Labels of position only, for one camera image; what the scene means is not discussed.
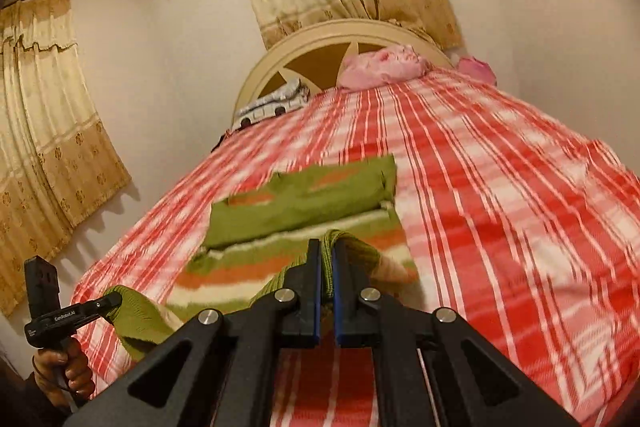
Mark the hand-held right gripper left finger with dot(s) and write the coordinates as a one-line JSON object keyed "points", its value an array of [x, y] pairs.
{"points": [[316, 307]]}

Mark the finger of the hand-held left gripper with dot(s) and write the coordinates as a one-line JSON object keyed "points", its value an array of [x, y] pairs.
{"points": [[109, 304]]}

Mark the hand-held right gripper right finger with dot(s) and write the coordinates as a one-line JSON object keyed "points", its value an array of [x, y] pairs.
{"points": [[338, 307]]}

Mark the green orange striped sweater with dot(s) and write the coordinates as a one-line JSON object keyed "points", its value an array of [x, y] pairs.
{"points": [[300, 202]]}

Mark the person's left forearm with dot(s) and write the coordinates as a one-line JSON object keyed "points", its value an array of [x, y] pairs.
{"points": [[25, 402]]}

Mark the person's left hand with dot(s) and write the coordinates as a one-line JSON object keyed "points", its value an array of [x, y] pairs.
{"points": [[80, 372]]}

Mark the wide beige floral curtain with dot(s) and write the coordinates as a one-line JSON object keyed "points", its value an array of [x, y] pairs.
{"points": [[45, 132]]}

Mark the dark cloth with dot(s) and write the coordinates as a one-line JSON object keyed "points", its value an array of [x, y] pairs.
{"points": [[222, 142]]}

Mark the red plaid bed sheet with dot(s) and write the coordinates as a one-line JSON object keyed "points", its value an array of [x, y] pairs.
{"points": [[500, 207]]}

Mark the grey white patterned pillow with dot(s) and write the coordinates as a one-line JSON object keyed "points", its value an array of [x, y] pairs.
{"points": [[272, 104]]}

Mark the pink pillow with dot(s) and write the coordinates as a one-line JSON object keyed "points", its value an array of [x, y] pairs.
{"points": [[380, 67]]}

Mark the cream wooden headboard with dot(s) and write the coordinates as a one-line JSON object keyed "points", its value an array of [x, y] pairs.
{"points": [[320, 39]]}

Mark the small pink cloth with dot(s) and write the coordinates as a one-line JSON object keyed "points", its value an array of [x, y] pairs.
{"points": [[475, 69]]}

